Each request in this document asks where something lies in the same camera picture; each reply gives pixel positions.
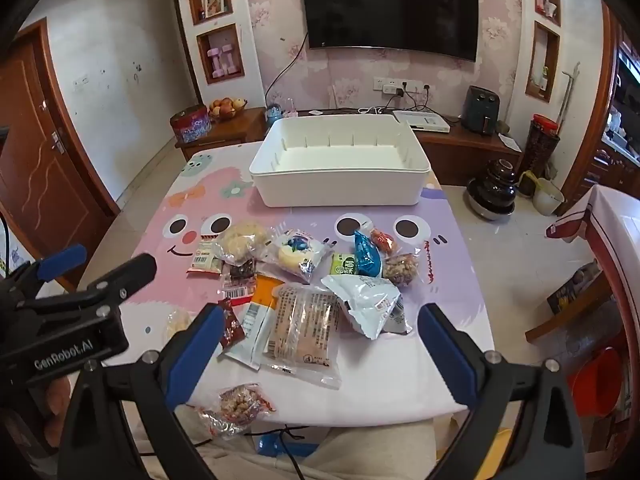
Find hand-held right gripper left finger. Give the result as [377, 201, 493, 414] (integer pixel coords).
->
[57, 304, 227, 480]

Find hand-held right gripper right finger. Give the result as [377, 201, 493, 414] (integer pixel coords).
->
[417, 302, 586, 480]

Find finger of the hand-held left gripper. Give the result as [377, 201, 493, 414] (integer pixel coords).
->
[0, 244, 87, 307]
[22, 253, 158, 321]

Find clear rice crisp packet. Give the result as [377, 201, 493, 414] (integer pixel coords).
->
[215, 221, 271, 266]
[165, 308, 193, 346]

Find dark red snack packet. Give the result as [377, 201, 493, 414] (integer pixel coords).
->
[216, 297, 246, 348]

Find red edged nut packet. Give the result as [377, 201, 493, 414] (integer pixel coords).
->
[197, 382, 276, 441]

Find red barcode snack packet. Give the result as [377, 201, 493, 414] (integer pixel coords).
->
[220, 280, 258, 306]

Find white red label snack packet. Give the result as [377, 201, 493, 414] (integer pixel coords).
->
[186, 237, 223, 277]

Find orange white snack packet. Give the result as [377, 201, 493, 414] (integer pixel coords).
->
[222, 274, 281, 371]

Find clear mixed nut packet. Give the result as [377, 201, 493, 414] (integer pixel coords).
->
[382, 253, 421, 287]

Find dark date snack packet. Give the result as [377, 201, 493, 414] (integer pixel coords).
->
[222, 259, 258, 281]

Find clear printed cake packet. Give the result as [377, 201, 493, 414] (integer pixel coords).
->
[255, 282, 346, 391]

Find blue snack packet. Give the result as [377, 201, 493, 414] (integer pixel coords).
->
[354, 230, 383, 277]

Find small red orange packet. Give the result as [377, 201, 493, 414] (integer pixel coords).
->
[370, 227, 401, 256]

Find green snack packet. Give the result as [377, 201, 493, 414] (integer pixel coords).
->
[330, 252, 371, 277]

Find blueberry cake clear packet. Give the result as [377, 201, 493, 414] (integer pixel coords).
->
[260, 227, 333, 283]

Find white plastic storage box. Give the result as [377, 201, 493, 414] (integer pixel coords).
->
[249, 114, 432, 208]

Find person's left hand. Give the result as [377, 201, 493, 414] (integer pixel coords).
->
[42, 377, 73, 418]

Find cartoon printed tablecloth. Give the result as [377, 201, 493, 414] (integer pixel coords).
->
[77, 141, 496, 423]

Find brown wooden door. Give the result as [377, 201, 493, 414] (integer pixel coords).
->
[0, 25, 121, 291]

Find blue plastic object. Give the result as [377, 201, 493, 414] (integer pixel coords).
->
[255, 432, 321, 458]

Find person's beige trousers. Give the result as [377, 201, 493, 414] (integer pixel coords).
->
[175, 405, 453, 480]

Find colourful printed carton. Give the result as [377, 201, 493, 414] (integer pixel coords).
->
[547, 260, 601, 316]

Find red plastic basin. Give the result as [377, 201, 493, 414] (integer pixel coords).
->
[570, 345, 626, 418]

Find red round tin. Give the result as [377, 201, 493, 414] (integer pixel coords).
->
[170, 105, 211, 145]

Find brown ceramic stacked pot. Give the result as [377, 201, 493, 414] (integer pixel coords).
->
[465, 157, 518, 222]

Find white plastic jug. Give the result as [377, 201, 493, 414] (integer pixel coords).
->
[531, 177, 566, 217]

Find fruit bowl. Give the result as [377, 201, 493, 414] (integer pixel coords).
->
[207, 97, 248, 123]

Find red white table cover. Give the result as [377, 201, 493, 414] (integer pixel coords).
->
[545, 185, 640, 361]

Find dark basket with red lid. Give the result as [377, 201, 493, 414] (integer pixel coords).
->
[517, 114, 561, 196]

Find white set-top box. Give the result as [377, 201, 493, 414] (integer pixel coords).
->
[392, 110, 452, 133]

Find dark air fryer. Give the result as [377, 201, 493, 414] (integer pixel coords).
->
[461, 86, 501, 136]

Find dark wooden display cabinet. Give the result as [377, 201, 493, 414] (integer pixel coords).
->
[560, 5, 640, 216]

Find white mop pole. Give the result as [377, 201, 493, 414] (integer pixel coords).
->
[555, 62, 581, 131]

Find thick black cable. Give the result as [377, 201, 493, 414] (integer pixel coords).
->
[0, 212, 13, 281]

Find thin black cable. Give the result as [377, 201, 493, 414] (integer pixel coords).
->
[140, 425, 311, 480]

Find black television cable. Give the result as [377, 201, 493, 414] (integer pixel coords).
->
[264, 32, 308, 111]

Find white wall socket panel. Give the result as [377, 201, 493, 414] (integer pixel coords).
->
[374, 76, 431, 95]

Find black wall television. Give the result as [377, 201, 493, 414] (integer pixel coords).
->
[299, 0, 479, 63]

